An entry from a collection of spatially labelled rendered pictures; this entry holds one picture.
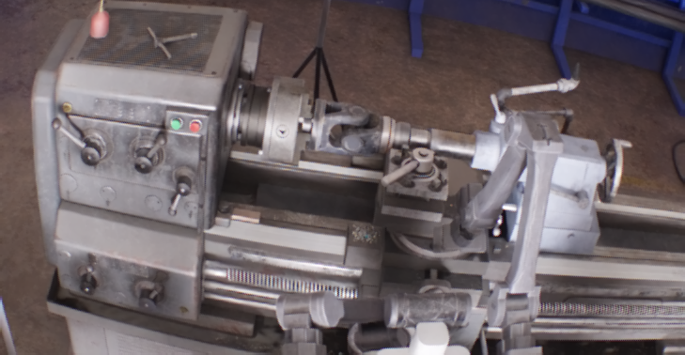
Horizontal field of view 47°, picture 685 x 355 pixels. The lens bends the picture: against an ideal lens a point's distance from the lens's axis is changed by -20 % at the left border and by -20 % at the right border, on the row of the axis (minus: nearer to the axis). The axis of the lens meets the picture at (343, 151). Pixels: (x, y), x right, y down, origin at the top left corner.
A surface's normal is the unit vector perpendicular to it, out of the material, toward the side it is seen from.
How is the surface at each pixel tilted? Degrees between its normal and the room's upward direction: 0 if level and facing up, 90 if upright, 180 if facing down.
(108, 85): 45
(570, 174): 78
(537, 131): 1
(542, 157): 67
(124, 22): 0
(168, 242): 32
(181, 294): 90
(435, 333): 0
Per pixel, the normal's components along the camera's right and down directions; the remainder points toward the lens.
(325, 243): 0.09, -0.31
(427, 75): 0.15, -0.80
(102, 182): -0.04, 0.58
